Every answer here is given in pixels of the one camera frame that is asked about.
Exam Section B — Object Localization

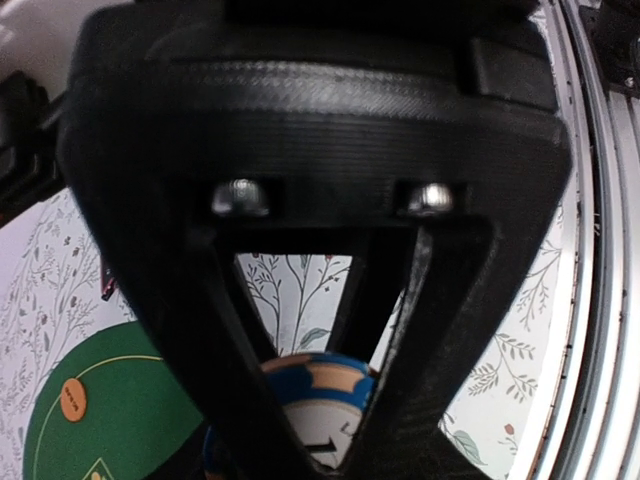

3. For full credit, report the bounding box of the round green poker mat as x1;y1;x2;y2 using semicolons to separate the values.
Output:
23;322;206;479

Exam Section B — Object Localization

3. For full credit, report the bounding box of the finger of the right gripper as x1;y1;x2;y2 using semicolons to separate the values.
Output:
57;1;571;479

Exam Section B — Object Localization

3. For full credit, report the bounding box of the floral white tablecloth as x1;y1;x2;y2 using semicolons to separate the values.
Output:
1;192;565;479

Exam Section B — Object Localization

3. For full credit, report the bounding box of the black red triangular plaque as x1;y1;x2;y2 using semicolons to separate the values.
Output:
100;258;117;302

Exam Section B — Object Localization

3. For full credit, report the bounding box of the front aluminium rail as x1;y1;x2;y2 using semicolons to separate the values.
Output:
511;1;639;479

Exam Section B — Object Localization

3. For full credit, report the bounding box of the orange big blind button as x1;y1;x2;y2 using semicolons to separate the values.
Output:
60;378;88;423

